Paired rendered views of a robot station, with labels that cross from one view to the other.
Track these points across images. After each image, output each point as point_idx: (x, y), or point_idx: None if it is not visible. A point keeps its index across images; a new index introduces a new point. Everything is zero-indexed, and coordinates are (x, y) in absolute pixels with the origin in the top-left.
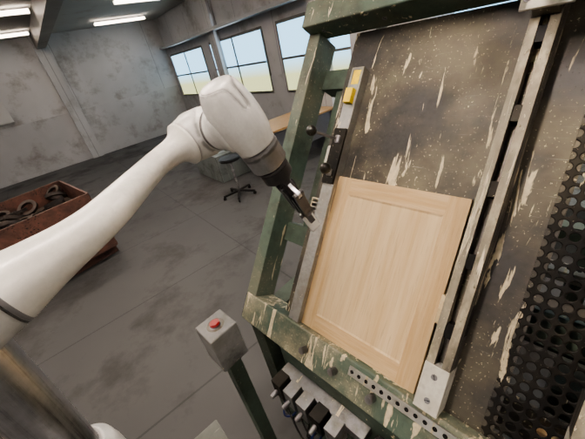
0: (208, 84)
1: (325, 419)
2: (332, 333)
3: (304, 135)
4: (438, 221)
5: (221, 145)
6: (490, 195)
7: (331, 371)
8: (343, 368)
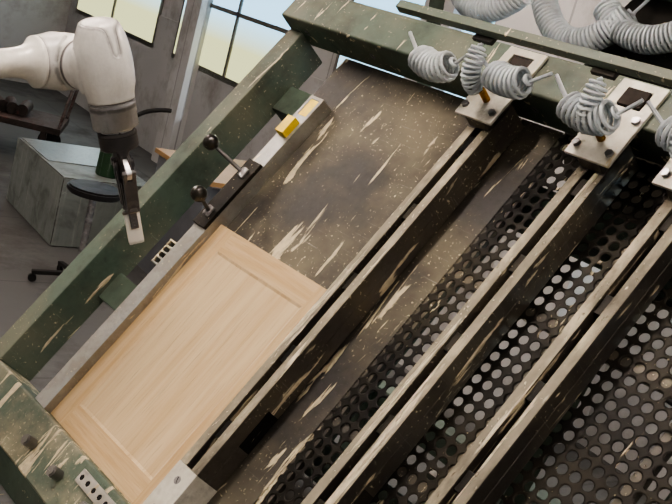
0: (92, 18)
1: None
2: (86, 433)
3: (212, 155)
4: (293, 312)
5: (73, 80)
6: (345, 287)
7: (53, 468)
8: (73, 473)
